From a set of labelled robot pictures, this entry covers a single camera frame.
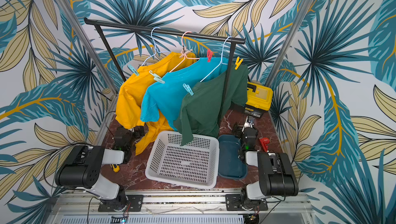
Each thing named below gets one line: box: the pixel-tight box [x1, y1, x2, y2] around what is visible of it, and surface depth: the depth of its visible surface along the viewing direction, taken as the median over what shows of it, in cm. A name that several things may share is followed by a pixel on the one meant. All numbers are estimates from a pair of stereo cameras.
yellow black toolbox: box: [231, 81, 274, 119], surface depth 97 cm
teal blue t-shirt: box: [140, 57, 229, 131], surface depth 70 cm
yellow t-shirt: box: [115, 51, 197, 156], surface depth 70 cm
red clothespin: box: [206, 48, 214, 63], surface depth 100 cm
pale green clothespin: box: [149, 70, 166, 85], surface depth 66 cm
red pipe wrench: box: [259, 137, 270, 153], surface depth 95 cm
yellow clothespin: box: [234, 56, 244, 71], surface depth 71 cm
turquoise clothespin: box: [182, 83, 195, 96], surface depth 60 cm
